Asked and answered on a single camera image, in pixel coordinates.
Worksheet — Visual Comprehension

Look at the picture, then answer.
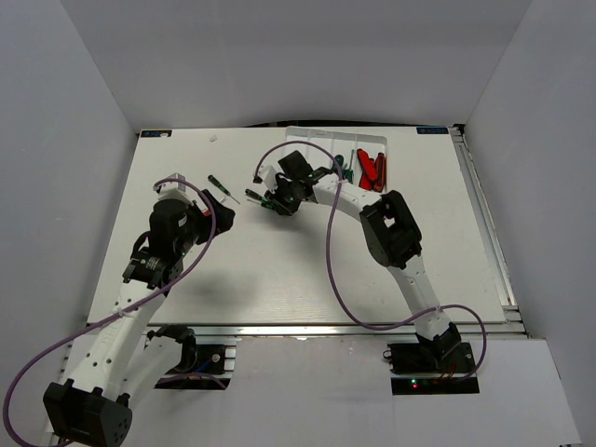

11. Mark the black green precision screwdriver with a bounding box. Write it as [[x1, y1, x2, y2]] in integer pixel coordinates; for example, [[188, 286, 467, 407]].
[[245, 188, 272, 204]]

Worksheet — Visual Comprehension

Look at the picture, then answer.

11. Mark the stubby green orange screwdriver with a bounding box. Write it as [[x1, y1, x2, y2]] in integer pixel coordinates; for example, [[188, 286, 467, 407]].
[[332, 155, 345, 177]]

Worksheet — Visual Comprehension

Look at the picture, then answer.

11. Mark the long green screwdriver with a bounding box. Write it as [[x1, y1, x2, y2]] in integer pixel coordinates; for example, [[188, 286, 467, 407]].
[[343, 150, 355, 183]]

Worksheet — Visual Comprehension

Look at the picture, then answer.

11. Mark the red curved utility knife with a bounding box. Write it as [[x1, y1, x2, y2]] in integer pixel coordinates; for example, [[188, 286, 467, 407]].
[[357, 149, 378, 185]]

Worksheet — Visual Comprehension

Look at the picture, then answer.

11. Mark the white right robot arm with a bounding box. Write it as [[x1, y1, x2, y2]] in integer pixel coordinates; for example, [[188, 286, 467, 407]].
[[254, 151, 461, 372]]

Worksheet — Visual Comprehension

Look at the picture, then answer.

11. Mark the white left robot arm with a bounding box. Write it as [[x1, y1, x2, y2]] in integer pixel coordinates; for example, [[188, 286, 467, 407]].
[[43, 186, 236, 446]]

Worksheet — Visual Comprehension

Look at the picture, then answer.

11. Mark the small black precision screwdriver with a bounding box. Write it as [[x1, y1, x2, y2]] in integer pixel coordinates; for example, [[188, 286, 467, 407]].
[[208, 174, 240, 204]]

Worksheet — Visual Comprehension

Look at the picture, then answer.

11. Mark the white compartment tray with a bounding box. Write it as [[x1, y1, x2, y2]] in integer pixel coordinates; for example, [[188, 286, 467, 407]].
[[285, 127, 388, 193]]

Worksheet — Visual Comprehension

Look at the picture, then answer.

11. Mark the blue table label left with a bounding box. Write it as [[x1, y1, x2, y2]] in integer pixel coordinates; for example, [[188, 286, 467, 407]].
[[140, 129, 172, 138]]

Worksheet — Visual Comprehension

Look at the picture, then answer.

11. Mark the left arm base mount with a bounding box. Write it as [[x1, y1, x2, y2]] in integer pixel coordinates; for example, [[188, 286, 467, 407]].
[[144, 325, 236, 390]]

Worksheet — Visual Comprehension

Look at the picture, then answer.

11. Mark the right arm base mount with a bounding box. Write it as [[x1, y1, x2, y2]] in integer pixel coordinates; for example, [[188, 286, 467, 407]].
[[383, 343, 480, 396]]

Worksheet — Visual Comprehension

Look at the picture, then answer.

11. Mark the aluminium rail frame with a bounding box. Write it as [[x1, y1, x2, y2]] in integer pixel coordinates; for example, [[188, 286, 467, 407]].
[[44, 123, 532, 447]]

